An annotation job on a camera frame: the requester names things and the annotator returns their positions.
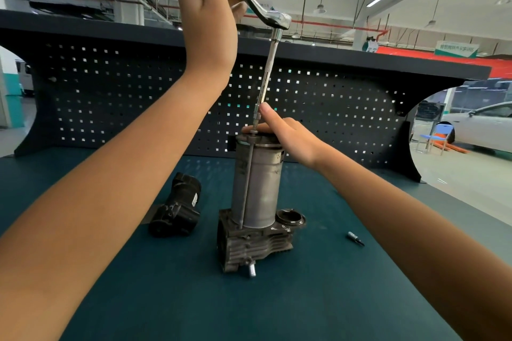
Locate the person's right hand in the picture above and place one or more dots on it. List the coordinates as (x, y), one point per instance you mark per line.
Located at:
(298, 139)

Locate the person's right thumb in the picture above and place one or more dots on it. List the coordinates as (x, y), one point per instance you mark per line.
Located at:
(258, 128)

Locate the teal bench mat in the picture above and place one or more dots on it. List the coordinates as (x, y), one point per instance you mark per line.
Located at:
(280, 304)

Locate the orange floor items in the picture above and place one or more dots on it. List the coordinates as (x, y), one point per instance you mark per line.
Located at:
(452, 146)

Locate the red banner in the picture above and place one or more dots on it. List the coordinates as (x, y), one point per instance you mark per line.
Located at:
(452, 61)

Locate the white car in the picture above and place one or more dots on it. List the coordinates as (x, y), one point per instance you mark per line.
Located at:
(486, 127)

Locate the person's left forearm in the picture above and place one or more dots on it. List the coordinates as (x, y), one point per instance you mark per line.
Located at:
(92, 209)

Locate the black plastic housing part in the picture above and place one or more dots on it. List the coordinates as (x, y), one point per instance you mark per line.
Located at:
(178, 207)

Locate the silver ratchet wrench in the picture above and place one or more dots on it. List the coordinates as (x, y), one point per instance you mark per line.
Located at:
(266, 11)

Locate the silver extension bar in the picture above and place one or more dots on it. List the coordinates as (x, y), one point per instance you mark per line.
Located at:
(267, 69)

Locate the person's left hand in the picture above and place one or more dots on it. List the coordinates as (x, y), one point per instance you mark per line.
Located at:
(206, 29)

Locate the green hanging sign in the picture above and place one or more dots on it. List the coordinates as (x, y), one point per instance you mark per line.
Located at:
(456, 49)

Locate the blue chair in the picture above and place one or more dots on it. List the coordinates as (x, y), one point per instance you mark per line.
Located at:
(439, 133)

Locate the black pegboard bench panel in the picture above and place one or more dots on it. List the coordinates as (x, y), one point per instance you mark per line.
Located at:
(120, 85)

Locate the small silver socket bit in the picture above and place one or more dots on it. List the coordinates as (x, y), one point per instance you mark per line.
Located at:
(355, 238)

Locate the grey metal air compressor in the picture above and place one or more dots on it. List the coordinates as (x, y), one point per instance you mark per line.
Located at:
(258, 189)

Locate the grey pendant lamp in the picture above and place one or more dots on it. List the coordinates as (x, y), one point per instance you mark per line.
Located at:
(319, 10)
(430, 23)

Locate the person's right forearm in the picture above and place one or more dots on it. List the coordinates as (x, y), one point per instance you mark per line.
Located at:
(416, 241)

